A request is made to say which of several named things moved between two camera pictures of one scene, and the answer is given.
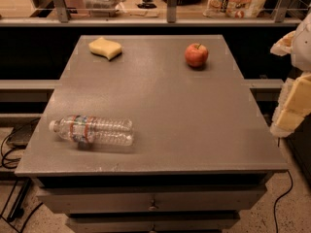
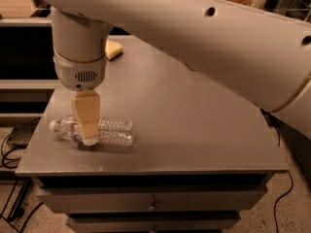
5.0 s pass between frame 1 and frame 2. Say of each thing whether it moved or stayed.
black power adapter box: stayed
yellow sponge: stayed
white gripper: moved
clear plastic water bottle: stayed
